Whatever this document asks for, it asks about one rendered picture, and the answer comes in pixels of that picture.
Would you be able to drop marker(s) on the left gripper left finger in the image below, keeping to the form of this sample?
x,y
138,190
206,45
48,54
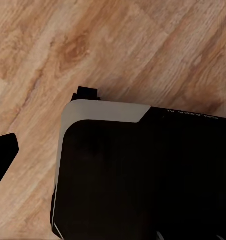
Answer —
x,y
9,148

